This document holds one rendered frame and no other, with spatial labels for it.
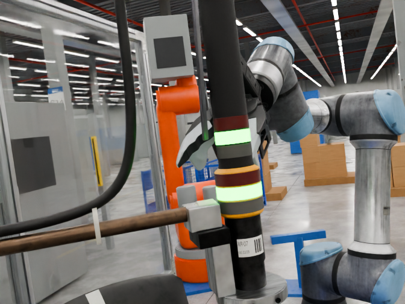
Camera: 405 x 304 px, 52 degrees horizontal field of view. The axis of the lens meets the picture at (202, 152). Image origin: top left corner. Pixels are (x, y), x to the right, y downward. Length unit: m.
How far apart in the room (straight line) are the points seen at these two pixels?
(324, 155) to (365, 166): 8.56
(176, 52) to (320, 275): 3.47
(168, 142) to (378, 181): 3.51
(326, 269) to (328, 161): 8.56
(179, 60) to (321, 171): 6.00
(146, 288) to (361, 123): 0.74
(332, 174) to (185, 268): 5.87
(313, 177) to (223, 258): 9.41
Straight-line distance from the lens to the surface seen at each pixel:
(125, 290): 0.56
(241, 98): 0.39
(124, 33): 0.39
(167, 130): 4.46
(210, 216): 0.38
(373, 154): 1.13
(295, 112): 0.80
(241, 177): 0.38
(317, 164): 9.70
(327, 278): 1.18
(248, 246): 0.40
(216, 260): 0.39
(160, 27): 4.42
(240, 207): 0.39
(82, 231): 0.38
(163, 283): 0.58
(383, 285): 1.12
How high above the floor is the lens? 1.61
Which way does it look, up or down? 3 degrees down
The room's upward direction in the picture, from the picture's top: 7 degrees counter-clockwise
